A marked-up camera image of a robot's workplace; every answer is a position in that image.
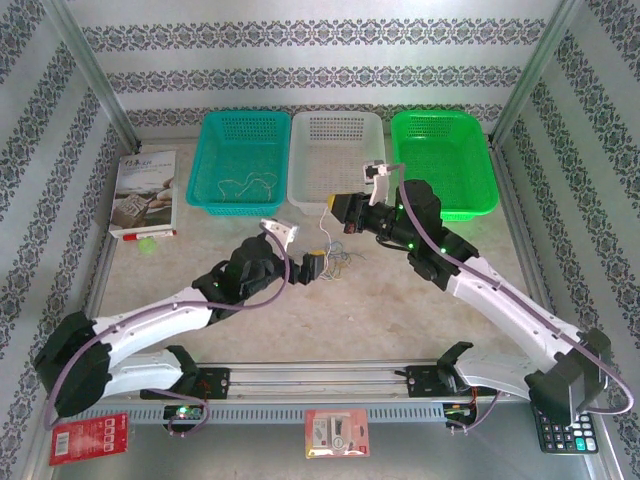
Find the thin white cable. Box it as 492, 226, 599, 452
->
318, 206, 335, 274
217, 171, 280, 200

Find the white plastic basket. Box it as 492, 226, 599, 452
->
286, 110, 390, 217

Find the bright green plastic basket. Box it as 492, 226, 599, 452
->
389, 109, 500, 221

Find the red marker pen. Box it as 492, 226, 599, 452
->
122, 229, 178, 242

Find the teal plastic basket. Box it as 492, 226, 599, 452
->
184, 110, 294, 219

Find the book with photo cover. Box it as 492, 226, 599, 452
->
108, 149, 179, 240

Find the flash drive blister pack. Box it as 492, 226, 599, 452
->
304, 408, 372, 460

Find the red packaging card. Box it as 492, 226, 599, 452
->
48, 412, 130, 467

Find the black desk calculator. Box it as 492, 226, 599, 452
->
533, 405, 600, 455

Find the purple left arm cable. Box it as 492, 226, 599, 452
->
44, 232, 292, 431

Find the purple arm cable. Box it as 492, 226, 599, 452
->
44, 232, 292, 431
384, 163, 635, 416

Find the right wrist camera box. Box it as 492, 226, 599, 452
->
362, 159, 390, 206

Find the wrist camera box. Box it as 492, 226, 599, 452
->
259, 218, 300, 247
362, 159, 390, 206

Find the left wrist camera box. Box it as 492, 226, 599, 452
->
259, 218, 300, 247

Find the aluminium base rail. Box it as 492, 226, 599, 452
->
139, 358, 531, 402

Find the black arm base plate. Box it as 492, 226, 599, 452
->
139, 367, 231, 401
404, 364, 499, 399

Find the aluminium table side rail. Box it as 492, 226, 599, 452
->
492, 144, 581, 331

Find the grey slotted cable duct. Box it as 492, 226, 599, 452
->
107, 402, 451, 426

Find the purple board cable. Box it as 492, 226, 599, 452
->
167, 391, 214, 439
447, 387, 504, 436

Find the aluminium frame post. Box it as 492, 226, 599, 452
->
488, 0, 585, 146
42, 0, 142, 151

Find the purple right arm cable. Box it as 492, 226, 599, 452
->
384, 163, 635, 416

